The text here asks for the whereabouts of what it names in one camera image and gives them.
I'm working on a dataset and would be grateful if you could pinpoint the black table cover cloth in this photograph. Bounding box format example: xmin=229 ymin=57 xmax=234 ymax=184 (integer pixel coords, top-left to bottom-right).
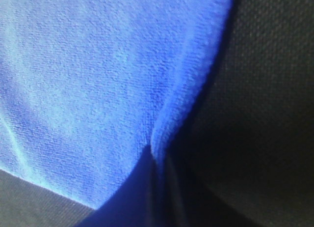
xmin=0 ymin=0 xmax=314 ymax=227

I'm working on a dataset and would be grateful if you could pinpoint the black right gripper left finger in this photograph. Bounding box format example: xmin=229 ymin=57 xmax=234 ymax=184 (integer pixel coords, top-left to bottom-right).
xmin=78 ymin=145 xmax=156 ymax=227

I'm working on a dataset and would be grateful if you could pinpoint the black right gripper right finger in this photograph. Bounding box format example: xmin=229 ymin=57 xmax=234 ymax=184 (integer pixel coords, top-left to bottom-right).
xmin=157 ymin=155 xmax=221 ymax=227

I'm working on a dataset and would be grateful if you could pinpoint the blue microfiber towel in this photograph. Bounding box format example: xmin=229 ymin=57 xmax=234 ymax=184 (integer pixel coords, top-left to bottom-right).
xmin=0 ymin=0 xmax=233 ymax=208

